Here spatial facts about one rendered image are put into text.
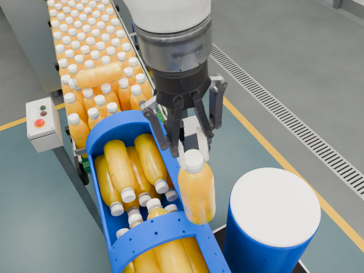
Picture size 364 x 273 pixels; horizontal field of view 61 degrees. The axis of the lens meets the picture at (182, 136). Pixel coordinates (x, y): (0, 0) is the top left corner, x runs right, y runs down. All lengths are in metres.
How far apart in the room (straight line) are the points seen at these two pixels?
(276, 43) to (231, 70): 0.68
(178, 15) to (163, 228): 0.55
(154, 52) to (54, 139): 0.98
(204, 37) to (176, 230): 0.52
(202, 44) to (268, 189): 0.76
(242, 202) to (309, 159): 1.55
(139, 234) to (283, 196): 0.50
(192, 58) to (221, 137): 2.20
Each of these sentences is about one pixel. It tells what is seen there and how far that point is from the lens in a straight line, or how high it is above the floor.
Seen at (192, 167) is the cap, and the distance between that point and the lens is 0.56.
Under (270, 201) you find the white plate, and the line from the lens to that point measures 1.05.
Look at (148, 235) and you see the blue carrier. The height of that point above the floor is 1.23.
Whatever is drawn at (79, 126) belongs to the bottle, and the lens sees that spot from 1.26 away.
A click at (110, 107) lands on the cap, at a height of 1.12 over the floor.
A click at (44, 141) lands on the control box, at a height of 1.06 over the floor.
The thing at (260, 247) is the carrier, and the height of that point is 1.00.
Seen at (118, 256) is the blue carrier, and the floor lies 1.19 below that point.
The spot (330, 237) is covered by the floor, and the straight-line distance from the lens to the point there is 2.24.
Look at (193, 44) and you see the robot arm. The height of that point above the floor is 1.74.
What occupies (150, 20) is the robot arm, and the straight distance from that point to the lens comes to 0.34.
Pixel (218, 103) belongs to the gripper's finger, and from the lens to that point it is 0.48.
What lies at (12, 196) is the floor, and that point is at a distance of 2.63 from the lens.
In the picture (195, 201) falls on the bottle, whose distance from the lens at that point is 0.64.
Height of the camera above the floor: 1.93
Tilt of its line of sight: 49 degrees down
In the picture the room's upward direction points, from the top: 5 degrees counter-clockwise
